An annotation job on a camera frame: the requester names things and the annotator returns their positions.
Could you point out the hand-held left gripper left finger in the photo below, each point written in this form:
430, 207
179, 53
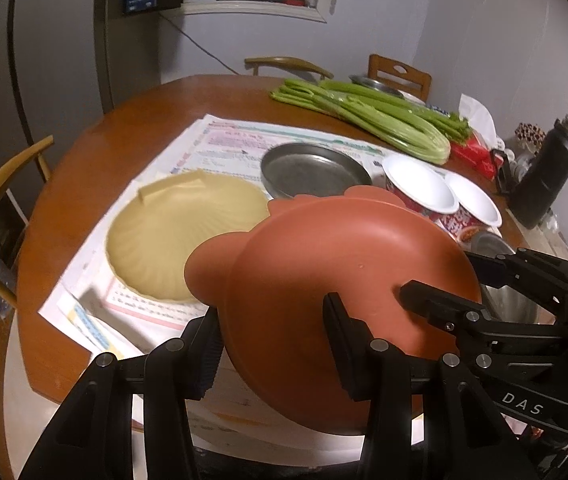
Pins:
208, 355

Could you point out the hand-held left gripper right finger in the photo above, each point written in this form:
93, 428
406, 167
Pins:
335, 325

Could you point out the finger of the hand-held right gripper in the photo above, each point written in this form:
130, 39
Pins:
429, 297
514, 272

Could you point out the steel bowl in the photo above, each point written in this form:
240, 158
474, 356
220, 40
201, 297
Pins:
489, 247

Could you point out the orange bear-shaped plate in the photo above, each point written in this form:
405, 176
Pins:
314, 260

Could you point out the white paper bowl red print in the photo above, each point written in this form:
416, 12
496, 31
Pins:
416, 185
479, 205

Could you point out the beige scalloped plate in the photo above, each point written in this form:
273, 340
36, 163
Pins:
179, 240

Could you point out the round metal plate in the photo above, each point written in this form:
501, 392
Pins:
314, 167

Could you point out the black thermos bottle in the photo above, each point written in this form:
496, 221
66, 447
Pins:
544, 175

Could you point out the clear glass cups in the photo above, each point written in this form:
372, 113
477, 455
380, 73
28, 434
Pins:
518, 166

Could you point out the red tissue box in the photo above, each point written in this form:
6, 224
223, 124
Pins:
474, 157

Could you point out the brown spotted ornament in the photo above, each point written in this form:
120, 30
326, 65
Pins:
531, 135

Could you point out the white tissue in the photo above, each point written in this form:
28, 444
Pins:
479, 115

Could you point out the green celery bunch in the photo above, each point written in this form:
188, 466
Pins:
364, 115
414, 105

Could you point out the white plate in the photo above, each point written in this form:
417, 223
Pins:
414, 97

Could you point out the printed newspaper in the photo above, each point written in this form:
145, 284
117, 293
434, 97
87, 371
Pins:
224, 150

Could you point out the small metal basin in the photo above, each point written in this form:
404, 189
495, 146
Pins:
379, 84

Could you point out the brown wooden chair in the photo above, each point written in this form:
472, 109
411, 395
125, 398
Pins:
399, 72

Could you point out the olive curved-back chair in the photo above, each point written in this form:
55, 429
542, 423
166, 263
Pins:
289, 63

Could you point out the grey refrigerator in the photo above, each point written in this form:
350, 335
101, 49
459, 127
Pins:
49, 60

